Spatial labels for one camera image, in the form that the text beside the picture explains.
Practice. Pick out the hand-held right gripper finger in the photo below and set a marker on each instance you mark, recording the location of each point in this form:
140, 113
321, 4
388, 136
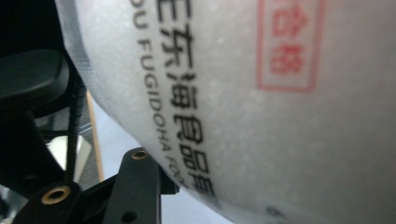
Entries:
169, 186

